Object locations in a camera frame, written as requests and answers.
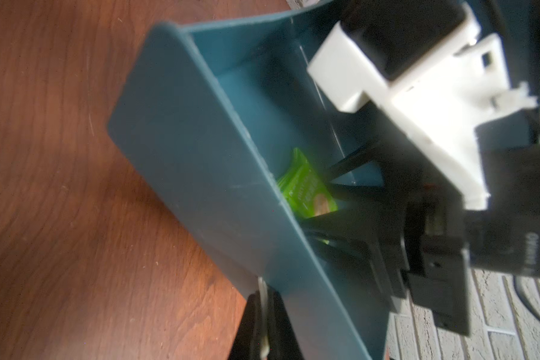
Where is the teal pulled-out drawer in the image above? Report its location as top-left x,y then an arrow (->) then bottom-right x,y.
108,1 -> 540,359

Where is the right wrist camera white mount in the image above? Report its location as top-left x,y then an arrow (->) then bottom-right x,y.
307,3 -> 538,211

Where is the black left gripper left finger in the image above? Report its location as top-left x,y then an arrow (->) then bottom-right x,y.
228,291 -> 263,360

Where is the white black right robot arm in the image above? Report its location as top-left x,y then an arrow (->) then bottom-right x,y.
300,110 -> 540,336

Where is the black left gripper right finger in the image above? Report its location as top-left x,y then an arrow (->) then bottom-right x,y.
267,287 -> 304,360

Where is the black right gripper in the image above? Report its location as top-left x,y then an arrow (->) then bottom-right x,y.
298,139 -> 471,335

